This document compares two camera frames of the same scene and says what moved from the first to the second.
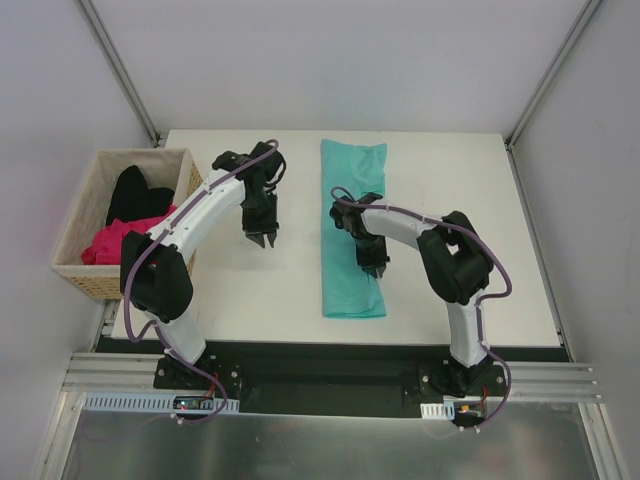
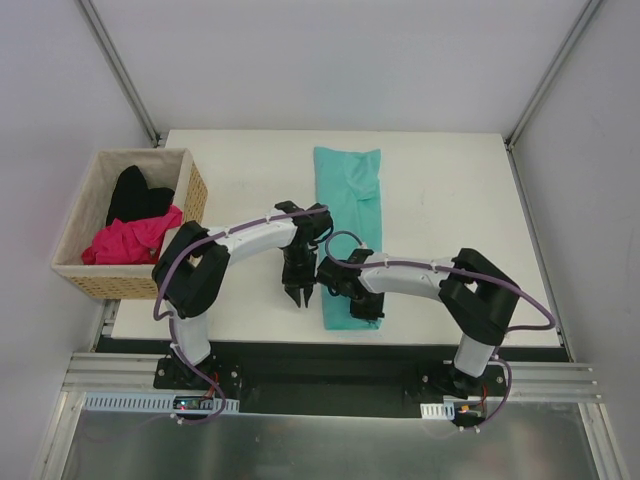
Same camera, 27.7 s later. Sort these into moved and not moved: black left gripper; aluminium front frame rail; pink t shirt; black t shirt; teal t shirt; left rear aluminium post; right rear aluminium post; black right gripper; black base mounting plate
Moved: black right gripper; black left gripper; teal t shirt
Not moved: black t shirt; aluminium front frame rail; right rear aluminium post; pink t shirt; black base mounting plate; left rear aluminium post
